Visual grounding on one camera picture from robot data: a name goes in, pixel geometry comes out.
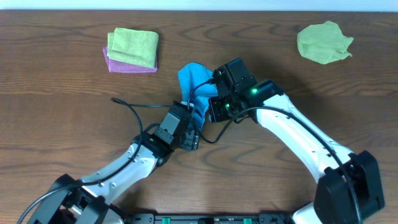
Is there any blue microfiber cloth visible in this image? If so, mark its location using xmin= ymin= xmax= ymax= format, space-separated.
xmin=178 ymin=62 xmax=218 ymax=129

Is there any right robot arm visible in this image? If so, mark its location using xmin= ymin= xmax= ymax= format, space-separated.
xmin=209 ymin=78 xmax=385 ymax=223

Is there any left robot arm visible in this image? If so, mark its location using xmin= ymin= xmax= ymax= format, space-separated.
xmin=18 ymin=120 xmax=199 ymax=223

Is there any folded green cloth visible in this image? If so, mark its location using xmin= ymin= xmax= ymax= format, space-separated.
xmin=107 ymin=27 xmax=159 ymax=68

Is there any folded purple cloth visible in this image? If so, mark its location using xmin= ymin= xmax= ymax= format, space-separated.
xmin=103 ymin=47 xmax=158 ymax=73

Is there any crumpled yellow-green cloth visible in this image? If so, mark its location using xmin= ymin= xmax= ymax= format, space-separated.
xmin=297 ymin=21 xmax=354 ymax=65

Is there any right black camera cable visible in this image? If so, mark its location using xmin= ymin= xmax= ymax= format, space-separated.
xmin=187 ymin=77 xmax=363 ymax=224

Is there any black camera cable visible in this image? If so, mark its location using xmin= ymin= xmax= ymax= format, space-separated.
xmin=187 ymin=77 xmax=363 ymax=224
xmin=15 ymin=97 xmax=175 ymax=224

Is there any left black camera cable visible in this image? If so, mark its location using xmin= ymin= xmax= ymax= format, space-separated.
xmin=15 ymin=97 xmax=175 ymax=224

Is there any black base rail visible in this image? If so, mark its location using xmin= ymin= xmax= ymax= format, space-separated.
xmin=125 ymin=213 xmax=295 ymax=224

